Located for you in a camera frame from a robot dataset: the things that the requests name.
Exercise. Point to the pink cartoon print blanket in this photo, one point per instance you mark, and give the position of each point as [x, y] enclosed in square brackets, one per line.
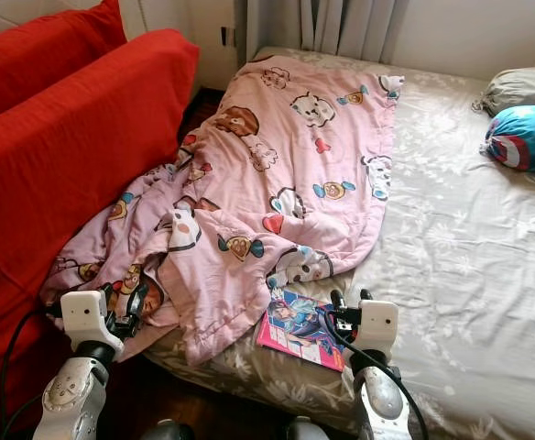
[267, 183]

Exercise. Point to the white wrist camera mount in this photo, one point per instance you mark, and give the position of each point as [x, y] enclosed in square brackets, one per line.
[379, 324]
[84, 314]

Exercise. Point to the black wall outlet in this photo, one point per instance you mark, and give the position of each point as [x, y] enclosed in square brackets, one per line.
[225, 37]

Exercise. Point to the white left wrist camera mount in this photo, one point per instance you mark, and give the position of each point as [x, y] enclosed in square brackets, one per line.
[84, 314]

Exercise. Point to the grey left robot leg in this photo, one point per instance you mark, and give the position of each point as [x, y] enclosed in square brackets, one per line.
[169, 431]

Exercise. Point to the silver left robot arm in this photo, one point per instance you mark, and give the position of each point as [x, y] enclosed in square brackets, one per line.
[70, 394]

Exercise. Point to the grey robot leg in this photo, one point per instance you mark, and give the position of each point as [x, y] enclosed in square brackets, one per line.
[169, 431]
[309, 429]

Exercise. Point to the grey curtain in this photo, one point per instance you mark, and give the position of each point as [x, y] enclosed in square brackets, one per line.
[341, 26]

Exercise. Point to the red fabric cushion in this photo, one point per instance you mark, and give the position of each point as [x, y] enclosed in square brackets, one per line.
[29, 60]
[57, 202]

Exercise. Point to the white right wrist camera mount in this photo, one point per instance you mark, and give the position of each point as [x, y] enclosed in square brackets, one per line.
[379, 324]

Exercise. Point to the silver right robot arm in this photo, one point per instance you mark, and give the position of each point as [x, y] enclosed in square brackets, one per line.
[382, 403]

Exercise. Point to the grey-beige plain pillow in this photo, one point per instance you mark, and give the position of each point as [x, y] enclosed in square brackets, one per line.
[524, 88]

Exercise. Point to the bed with beige floral sheet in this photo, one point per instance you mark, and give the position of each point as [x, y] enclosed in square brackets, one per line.
[469, 257]

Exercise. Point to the colourful comic book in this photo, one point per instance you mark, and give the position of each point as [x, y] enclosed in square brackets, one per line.
[300, 332]

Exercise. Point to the red white blue striped bolster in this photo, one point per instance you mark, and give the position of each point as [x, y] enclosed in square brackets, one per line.
[524, 139]

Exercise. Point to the grey right robot leg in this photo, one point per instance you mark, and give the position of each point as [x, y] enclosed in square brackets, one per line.
[309, 429]

